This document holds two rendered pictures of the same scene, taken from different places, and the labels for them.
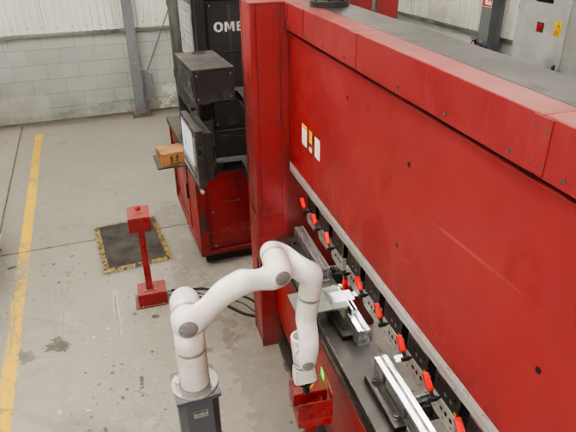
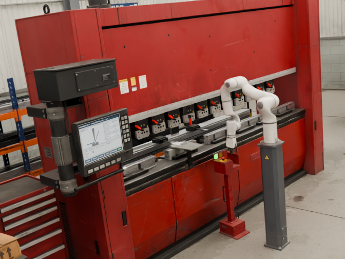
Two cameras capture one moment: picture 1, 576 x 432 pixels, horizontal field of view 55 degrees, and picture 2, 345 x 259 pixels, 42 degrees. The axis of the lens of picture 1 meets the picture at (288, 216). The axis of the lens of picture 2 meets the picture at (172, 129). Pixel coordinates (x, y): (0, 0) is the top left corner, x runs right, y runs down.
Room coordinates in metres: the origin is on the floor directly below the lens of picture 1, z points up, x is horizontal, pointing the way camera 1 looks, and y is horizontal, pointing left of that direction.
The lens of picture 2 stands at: (4.18, 3.41, 2.17)
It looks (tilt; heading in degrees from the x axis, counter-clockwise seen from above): 14 degrees down; 243
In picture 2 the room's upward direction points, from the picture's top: 7 degrees counter-clockwise
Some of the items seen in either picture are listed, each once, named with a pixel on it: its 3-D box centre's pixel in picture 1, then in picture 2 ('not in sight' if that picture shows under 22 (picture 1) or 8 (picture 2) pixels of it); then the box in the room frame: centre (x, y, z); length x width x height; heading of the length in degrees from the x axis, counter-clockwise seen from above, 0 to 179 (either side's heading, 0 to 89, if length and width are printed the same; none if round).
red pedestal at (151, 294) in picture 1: (144, 255); not in sight; (3.57, 1.10, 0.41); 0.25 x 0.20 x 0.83; 106
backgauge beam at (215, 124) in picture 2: not in sight; (183, 136); (1.95, -0.69, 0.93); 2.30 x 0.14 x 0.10; 16
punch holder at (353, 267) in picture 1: (361, 271); (186, 113); (2.08, -0.33, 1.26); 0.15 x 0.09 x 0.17; 16
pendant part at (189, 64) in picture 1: (207, 127); (85, 126); (3.33, 0.50, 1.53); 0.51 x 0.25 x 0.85; 21
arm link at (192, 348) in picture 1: (187, 320); (266, 110); (1.69, 0.40, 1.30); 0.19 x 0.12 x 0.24; 13
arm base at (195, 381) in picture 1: (193, 366); (270, 132); (1.66, 0.39, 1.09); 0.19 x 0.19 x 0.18
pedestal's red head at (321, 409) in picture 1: (310, 395); (226, 162); (1.83, -0.09, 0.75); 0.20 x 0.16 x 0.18; 11
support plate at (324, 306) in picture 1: (317, 301); (187, 145); (2.21, -0.14, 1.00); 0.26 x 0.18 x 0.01; 106
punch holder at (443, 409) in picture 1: (455, 399); (236, 96); (1.31, -0.55, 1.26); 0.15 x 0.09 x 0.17; 16
